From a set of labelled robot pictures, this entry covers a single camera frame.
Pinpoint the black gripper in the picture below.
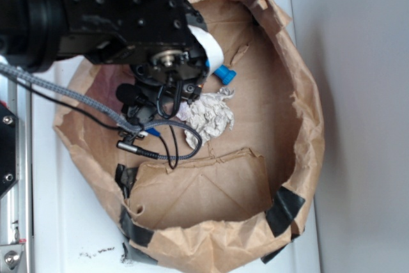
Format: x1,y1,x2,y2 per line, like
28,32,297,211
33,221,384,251
60,0,224,88

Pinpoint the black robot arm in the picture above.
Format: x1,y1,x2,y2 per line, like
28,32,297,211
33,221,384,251
1,0,217,86

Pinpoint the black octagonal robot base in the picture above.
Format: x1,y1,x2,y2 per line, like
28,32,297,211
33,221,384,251
0,101,19,199

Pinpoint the blue plastic bottle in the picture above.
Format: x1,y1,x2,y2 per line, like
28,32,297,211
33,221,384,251
206,59,236,85

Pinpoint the crumpled white paper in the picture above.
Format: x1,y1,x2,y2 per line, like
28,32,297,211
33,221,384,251
176,87,235,145

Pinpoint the small black wrist microphone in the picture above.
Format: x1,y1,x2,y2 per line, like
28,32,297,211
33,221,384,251
116,84,145,106

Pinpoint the brown paper bag tray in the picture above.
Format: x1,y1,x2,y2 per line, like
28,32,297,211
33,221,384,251
54,0,325,272

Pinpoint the grey braided cable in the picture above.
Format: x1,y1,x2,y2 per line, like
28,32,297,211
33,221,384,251
0,63,203,160

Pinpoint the black cable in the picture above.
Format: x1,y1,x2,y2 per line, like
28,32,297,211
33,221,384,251
0,70,178,169

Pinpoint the aluminium extrusion rail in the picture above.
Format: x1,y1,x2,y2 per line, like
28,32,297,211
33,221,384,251
1,75,34,272

